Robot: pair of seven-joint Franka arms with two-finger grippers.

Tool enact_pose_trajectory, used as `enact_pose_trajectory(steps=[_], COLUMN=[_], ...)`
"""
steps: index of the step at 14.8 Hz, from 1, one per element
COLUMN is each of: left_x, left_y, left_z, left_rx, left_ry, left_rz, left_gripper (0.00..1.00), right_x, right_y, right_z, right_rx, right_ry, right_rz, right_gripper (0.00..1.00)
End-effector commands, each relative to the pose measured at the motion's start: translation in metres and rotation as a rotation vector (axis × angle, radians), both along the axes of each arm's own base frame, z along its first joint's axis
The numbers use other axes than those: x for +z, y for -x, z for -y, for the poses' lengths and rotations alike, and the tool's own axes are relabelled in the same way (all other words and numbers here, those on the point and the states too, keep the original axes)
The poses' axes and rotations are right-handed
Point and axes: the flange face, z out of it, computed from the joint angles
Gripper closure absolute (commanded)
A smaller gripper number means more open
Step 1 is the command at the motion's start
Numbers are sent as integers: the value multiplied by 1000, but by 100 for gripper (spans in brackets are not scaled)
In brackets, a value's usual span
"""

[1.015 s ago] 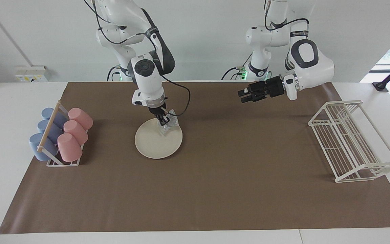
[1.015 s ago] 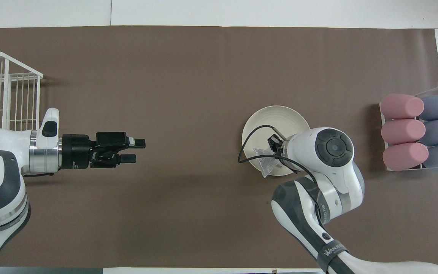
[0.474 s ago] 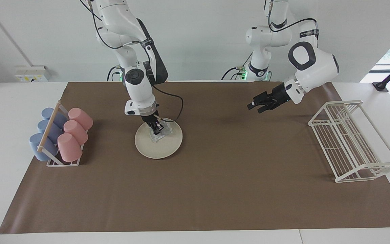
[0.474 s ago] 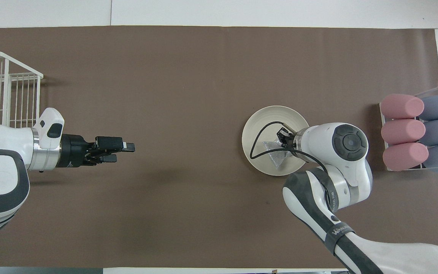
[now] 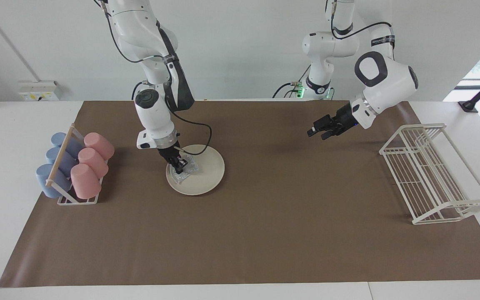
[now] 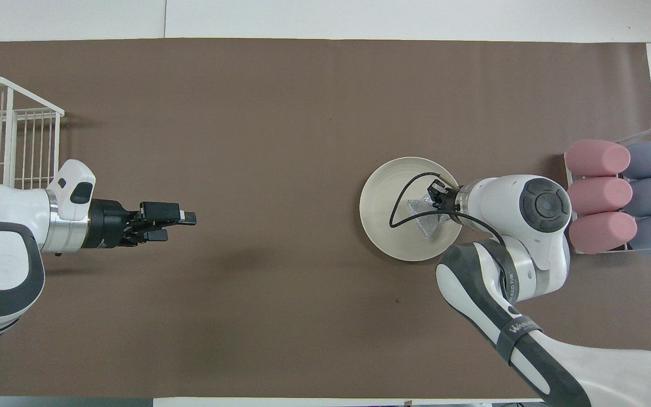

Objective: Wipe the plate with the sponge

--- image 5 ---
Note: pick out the blue plastic cup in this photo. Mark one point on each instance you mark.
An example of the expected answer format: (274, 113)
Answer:
(65, 160)
(48, 181)
(70, 143)

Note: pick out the white wall socket box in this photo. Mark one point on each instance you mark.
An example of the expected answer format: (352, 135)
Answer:
(38, 89)

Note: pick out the brown table mat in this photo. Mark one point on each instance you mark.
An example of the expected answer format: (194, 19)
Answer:
(265, 233)

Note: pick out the pink plastic cup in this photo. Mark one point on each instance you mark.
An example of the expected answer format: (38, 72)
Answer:
(94, 162)
(99, 145)
(85, 181)

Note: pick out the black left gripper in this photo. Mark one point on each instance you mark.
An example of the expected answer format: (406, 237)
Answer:
(340, 121)

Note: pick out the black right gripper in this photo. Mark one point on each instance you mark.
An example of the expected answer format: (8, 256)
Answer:
(170, 154)

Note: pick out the silver glitter sponge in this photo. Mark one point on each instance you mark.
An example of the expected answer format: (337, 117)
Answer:
(191, 167)

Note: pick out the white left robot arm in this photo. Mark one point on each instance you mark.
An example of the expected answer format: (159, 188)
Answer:
(386, 83)

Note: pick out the cream round plate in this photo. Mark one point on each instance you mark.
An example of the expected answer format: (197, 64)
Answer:
(206, 171)

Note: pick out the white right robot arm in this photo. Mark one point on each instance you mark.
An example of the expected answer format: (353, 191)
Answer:
(154, 116)

